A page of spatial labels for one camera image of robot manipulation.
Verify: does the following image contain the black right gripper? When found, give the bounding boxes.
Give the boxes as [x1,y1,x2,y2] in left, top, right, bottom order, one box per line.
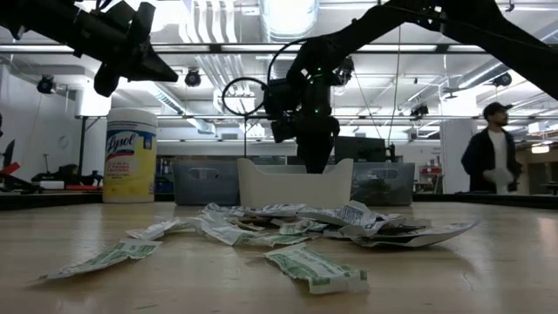
[296,72,342,174]

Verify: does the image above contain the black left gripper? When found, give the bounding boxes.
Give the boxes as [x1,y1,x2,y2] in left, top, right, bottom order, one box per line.
[93,12,179,98]

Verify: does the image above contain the white plastic bin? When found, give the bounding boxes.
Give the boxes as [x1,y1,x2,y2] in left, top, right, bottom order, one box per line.
[236,158,355,208]

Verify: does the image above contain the black computer monitor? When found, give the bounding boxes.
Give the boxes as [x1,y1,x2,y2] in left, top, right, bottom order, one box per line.
[333,135,397,165]

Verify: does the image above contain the white box fixture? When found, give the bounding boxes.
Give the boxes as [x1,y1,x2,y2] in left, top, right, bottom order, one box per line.
[74,85,112,118]

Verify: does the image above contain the black ceiling-mounted device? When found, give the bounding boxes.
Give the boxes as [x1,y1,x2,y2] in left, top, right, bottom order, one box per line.
[335,55,357,86]
[36,74,57,95]
[183,67,203,88]
[409,103,431,120]
[491,71,514,89]

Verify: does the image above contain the translucent grey plastic bin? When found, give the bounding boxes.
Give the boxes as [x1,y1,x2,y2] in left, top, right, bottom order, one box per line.
[173,160,241,207]
[350,162,416,207]

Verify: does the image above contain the black vertical pole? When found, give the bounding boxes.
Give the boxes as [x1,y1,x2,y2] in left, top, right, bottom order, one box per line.
[78,115,88,175]

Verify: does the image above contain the yellow Lysol wipes canister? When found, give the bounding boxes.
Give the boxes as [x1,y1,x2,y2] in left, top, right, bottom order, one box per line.
[102,107,159,205]

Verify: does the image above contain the blue shelf unit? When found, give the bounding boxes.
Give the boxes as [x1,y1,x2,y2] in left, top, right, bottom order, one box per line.
[154,155,175,195]

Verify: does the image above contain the red shelf cart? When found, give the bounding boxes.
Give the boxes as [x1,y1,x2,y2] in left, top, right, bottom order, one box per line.
[417,161,444,194]

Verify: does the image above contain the red tray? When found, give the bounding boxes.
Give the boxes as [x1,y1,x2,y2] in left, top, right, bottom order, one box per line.
[65,184,104,193]

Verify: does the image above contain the white pillar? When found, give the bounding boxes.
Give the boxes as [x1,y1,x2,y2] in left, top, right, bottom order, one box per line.
[439,118,483,195]

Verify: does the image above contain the person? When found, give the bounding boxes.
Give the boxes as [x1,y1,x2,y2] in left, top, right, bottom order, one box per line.
[460,101,524,195]

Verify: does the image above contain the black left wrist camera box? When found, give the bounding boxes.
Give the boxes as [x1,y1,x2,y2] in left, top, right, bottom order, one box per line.
[128,2,157,43]

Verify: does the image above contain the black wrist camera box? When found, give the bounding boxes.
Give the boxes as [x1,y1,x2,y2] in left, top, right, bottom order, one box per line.
[262,78,302,144]
[128,2,157,43]

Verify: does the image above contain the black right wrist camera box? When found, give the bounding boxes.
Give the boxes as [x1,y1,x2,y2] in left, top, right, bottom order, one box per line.
[262,78,302,144]

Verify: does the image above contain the black metal stand frame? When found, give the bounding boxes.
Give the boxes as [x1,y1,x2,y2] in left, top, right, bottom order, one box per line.
[242,114,310,160]

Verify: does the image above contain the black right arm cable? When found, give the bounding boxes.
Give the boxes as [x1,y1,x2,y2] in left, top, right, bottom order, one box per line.
[221,38,306,118]

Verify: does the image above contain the thin hanging black cable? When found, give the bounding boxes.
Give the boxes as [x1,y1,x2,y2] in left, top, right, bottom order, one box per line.
[386,25,403,145]

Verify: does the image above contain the silver ventilation duct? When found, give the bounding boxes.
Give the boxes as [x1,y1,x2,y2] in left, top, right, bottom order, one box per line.
[260,0,320,43]

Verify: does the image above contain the black metal table frame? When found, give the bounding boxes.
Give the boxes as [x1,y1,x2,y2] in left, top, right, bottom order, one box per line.
[0,190,558,212]

